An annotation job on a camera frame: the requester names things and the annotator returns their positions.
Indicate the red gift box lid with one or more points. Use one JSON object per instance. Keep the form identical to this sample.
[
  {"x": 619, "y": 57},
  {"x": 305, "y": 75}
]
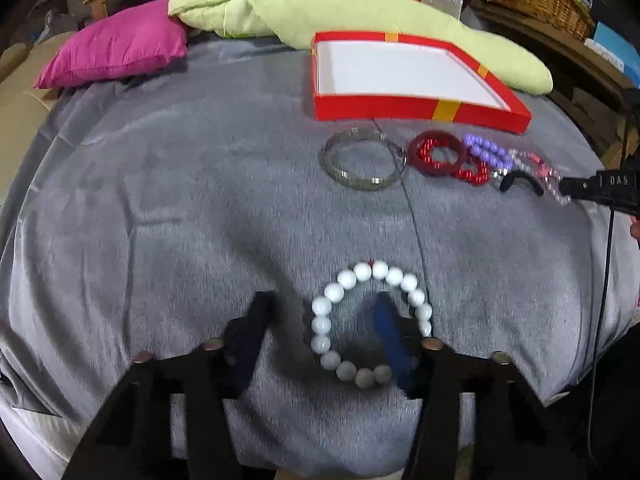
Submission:
[{"x": 368, "y": 75}]

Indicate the silver metal bangle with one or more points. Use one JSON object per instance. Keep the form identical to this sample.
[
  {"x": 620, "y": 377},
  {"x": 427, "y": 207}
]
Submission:
[{"x": 363, "y": 159}]

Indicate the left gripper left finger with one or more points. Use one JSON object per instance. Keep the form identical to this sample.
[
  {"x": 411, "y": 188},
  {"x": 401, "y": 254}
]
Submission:
[{"x": 243, "y": 339}]

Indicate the blue fashion box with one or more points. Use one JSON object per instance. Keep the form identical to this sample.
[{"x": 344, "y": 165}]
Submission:
[{"x": 621, "y": 48}]

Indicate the beige sofa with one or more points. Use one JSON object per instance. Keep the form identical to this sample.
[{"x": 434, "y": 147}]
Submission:
[{"x": 23, "y": 107}]

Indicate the magenta pillow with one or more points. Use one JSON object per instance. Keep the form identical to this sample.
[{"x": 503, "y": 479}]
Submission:
[{"x": 136, "y": 41}]

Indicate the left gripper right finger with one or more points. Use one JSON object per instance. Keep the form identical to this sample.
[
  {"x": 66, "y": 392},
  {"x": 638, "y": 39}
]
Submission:
[{"x": 400, "y": 340}]

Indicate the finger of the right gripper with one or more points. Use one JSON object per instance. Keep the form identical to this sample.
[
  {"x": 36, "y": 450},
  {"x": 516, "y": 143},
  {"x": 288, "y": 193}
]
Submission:
[{"x": 515, "y": 176}]

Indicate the wooden shelf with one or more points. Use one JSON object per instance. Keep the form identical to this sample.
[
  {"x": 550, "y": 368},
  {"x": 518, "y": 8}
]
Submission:
[{"x": 596, "y": 96}]

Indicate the dark red wide bangle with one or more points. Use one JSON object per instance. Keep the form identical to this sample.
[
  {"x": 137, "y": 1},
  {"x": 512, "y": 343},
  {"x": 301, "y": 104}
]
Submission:
[{"x": 436, "y": 153}]

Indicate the light green long pillow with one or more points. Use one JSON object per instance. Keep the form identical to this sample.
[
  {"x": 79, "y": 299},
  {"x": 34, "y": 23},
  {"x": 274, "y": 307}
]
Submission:
[{"x": 295, "y": 22}]

